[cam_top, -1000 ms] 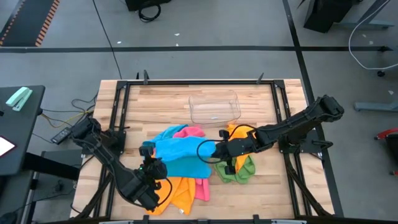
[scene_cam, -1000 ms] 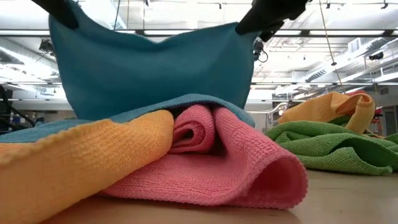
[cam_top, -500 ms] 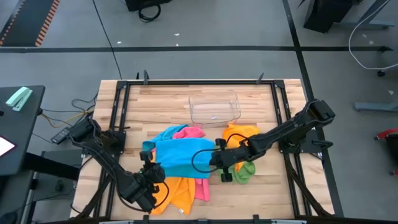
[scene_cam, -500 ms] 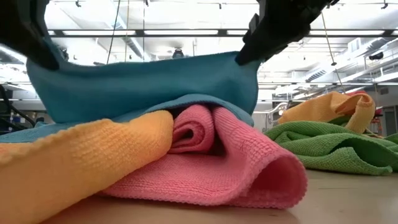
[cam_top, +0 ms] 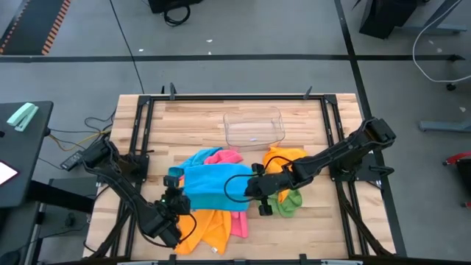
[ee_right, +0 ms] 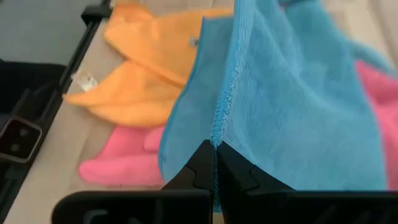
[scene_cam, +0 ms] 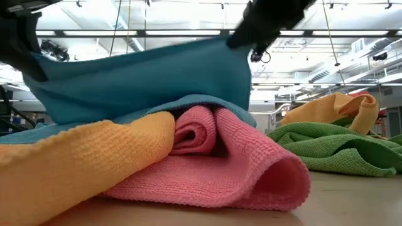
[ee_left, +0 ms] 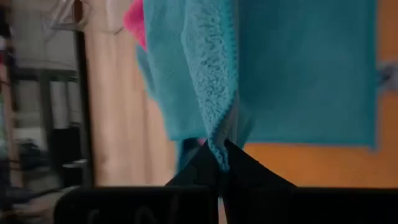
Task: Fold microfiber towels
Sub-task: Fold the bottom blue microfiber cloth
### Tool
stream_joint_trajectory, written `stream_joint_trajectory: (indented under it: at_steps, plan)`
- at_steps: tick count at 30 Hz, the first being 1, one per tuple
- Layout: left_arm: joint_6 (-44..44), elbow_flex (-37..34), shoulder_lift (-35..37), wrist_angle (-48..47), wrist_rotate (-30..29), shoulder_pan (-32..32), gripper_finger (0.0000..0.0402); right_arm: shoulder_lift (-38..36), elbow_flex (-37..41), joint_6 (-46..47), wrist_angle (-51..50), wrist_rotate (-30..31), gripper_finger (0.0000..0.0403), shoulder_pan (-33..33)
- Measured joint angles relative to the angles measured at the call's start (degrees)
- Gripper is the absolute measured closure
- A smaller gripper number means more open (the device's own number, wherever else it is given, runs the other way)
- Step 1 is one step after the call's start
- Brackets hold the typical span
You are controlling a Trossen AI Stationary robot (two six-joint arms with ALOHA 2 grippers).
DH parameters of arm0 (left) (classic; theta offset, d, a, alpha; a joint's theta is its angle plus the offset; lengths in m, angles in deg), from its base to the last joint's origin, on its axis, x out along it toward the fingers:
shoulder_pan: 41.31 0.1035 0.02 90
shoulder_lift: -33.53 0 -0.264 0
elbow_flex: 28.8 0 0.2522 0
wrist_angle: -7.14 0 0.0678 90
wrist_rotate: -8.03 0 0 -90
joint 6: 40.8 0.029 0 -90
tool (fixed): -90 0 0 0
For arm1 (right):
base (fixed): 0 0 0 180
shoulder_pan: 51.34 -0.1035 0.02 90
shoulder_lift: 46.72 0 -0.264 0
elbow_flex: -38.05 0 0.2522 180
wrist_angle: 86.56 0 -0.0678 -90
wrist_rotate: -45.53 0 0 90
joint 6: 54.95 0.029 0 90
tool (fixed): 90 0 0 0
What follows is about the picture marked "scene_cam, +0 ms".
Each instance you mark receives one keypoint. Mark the blue microfiber towel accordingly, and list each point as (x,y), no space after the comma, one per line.
(141,78)

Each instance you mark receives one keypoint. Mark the dark background equipment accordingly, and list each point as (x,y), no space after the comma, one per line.
(3,108)

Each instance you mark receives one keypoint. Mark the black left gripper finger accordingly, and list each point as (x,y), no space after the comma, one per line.
(19,40)

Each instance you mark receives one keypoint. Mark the black overhead rig beam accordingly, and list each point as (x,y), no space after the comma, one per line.
(141,33)

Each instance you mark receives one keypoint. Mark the orange microfiber towel with label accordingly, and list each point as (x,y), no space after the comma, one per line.
(63,163)

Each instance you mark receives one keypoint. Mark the pink microfiber towel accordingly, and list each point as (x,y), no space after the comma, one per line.
(235,163)

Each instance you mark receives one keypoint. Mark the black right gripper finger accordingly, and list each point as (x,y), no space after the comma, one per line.
(251,34)

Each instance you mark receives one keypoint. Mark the large green microfiber towel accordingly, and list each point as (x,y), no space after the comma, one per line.
(329,144)

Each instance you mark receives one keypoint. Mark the black ceiling fixture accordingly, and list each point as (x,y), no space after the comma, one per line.
(380,56)
(56,51)

